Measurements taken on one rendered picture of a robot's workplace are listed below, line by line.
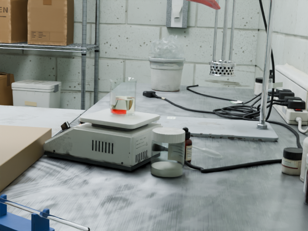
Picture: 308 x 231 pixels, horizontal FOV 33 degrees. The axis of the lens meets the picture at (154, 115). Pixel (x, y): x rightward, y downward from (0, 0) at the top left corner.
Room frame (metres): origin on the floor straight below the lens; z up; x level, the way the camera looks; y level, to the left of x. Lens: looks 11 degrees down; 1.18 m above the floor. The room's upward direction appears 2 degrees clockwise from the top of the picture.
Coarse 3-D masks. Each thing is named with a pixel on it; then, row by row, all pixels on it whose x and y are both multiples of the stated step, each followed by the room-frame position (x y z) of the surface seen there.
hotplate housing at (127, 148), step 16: (80, 128) 0.95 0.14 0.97; (96, 128) 0.94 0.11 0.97; (112, 128) 0.94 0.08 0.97; (144, 128) 0.96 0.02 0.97; (48, 144) 0.97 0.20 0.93; (64, 144) 0.96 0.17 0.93; (80, 144) 0.94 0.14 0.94; (96, 144) 0.93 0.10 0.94; (112, 144) 0.91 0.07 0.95; (128, 144) 0.90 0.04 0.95; (144, 144) 0.94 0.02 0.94; (80, 160) 0.95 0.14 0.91; (96, 160) 0.93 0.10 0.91; (112, 160) 0.91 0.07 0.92; (128, 160) 0.90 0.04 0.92; (144, 160) 0.95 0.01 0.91
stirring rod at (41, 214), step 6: (0, 198) 0.65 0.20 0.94; (6, 204) 0.64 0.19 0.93; (12, 204) 0.63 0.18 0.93; (18, 204) 0.63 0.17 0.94; (24, 210) 0.62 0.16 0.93; (30, 210) 0.61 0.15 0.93; (36, 210) 0.61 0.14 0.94; (42, 216) 0.60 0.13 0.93; (48, 216) 0.60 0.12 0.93; (54, 216) 0.59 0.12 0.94; (60, 222) 0.58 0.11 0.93; (66, 222) 0.58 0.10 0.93; (72, 222) 0.58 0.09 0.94; (78, 228) 0.57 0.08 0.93; (84, 228) 0.56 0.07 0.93
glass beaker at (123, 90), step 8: (112, 80) 0.97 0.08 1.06; (120, 80) 1.01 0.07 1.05; (128, 80) 1.01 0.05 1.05; (136, 80) 0.99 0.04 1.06; (112, 88) 0.97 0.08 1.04; (120, 88) 0.96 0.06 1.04; (128, 88) 0.96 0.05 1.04; (112, 96) 0.97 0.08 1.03; (120, 96) 0.96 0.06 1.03; (128, 96) 0.96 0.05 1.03; (112, 104) 0.97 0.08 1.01; (120, 104) 0.96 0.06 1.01; (128, 104) 0.96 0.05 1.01; (112, 112) 0.97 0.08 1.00; (120, 112) 0.96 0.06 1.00; (128, 112) 0.96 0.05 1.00
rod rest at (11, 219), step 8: (0, 208) 0.65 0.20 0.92; (0, 216) 0.65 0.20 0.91; (8, 216) 0.65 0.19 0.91; (16, 216) 0.65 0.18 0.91; (32, 216) 0.60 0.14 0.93; (40, 216) 0.61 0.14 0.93; (0, 224) 0.62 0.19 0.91; (8, 224) 0.62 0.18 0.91; (16, 224) 0.62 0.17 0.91; (24, 224) 0.62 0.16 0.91; (32, 224) 0.60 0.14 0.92; (40, 224) 0.60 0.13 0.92; (48, 224) 0.61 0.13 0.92
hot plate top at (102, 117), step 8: (96, 112) 1.00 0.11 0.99; (104, 112) 1.01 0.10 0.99; (136, 112) 1.02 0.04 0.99; (80, 120) 0.95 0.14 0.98; (88, 120) 0.94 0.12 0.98; (96, 120) 0.93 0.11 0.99; (104, 120) 0.93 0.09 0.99; (112, 120) 0.93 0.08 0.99; (120, 120) 0.94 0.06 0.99; (128, 120) 0.94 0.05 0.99; (136, 120) 0.94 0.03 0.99; (144, 120) 0.95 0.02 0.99; (152, 120) 0.97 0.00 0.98; (128, 128) 0.91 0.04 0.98
